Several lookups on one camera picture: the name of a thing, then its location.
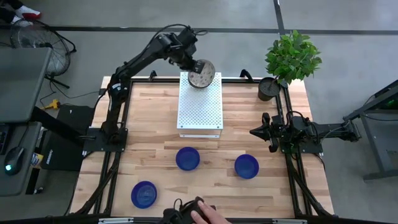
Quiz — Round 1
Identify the grey desk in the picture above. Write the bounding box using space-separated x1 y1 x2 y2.
0 46 53 197

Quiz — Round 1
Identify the black diagonal bar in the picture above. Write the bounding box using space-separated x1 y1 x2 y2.
29 105 94 146

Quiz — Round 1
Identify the yellow blue small box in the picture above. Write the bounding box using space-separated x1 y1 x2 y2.
30 151 44 169

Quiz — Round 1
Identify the floral bowl green outside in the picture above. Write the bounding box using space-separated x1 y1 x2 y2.
187 58 216 90

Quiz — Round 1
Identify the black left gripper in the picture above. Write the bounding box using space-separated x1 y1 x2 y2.
169 42 205 75

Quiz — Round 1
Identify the green potted plant black pot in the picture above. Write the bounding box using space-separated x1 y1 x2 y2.
257 29 323 102

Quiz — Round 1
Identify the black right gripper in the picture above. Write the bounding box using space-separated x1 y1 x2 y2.
249 112 289 153

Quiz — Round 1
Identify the white perforated metal shelf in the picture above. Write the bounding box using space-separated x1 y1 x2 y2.
176 72 224 139

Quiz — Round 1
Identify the black metal stand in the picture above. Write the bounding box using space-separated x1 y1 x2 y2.
343 79 398 182

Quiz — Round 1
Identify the silver aluminium bar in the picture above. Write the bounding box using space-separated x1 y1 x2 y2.
272 218 308 224
98 217 134 223

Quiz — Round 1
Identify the black floor fan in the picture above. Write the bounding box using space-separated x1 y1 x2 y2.
9 18 77 90

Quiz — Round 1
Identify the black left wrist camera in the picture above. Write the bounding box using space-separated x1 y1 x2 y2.
177 26 198 47

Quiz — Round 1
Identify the black computer mouse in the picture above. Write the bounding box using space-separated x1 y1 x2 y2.
3 146 25 175

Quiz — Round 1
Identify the person's shoe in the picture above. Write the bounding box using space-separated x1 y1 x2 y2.
12 4 42 24

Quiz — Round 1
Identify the person's hand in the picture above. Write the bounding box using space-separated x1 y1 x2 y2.
190 200 233 224

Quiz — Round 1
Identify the black aluminium table frame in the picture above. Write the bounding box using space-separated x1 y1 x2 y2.
70 76 335 224

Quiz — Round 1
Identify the yellow plug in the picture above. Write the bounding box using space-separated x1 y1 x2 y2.
40 98 62 111

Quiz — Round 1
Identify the blue plastic bowl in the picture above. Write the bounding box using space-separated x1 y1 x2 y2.
175 146 201 172
234 153 260 180
130 180 158 210

